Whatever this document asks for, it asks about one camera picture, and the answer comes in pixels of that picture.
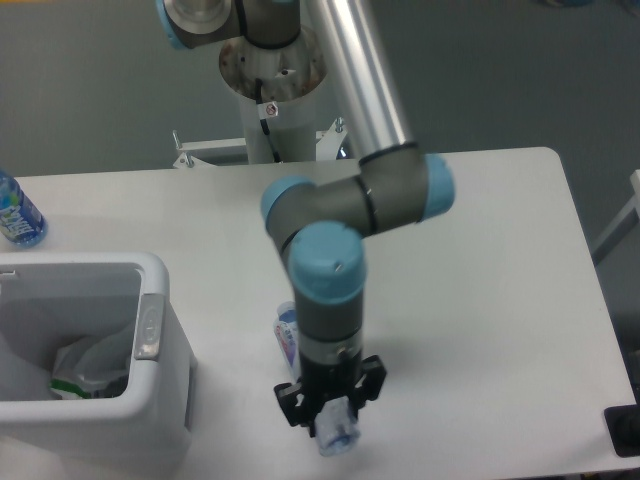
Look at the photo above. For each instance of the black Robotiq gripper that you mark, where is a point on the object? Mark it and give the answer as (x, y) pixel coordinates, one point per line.
(361, 381)

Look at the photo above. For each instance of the clear water bottle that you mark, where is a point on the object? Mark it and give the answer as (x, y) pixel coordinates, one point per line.
(336, 429)

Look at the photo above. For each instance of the clear plastic wrapper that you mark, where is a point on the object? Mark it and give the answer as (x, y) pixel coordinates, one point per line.
(109, 358)

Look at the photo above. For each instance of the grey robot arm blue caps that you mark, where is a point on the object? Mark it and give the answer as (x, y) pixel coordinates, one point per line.
(318, 229)

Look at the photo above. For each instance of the white plastic trash can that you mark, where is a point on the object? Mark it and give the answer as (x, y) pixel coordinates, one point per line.
(51, 300)

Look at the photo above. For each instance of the black clamp at table edge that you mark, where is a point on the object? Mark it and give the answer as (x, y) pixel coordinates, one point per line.
(623, 426)

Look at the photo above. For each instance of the blue labelled water bottle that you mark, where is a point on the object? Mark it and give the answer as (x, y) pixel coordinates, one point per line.
(22, 223)

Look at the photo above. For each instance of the white pedestal base bracket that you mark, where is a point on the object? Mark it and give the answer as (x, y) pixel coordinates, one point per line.
(331, 144)

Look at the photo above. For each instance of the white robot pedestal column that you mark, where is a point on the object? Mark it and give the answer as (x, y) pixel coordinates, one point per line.
(276, 91)

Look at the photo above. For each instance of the white frame leg right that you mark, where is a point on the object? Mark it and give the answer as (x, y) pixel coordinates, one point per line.
(620, 226)

